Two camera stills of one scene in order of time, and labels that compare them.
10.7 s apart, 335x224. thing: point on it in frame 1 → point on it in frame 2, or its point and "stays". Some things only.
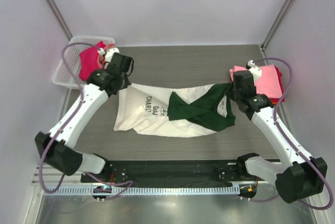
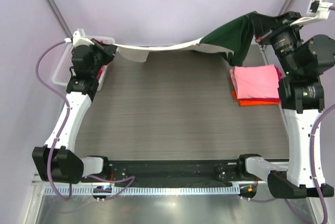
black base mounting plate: [170, 172] stays
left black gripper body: [125, 78] → [100, 58]
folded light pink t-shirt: [269, 82] stays
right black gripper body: [233, 93] → [284, 38]
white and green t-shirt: [178, 111] → [236, 38]
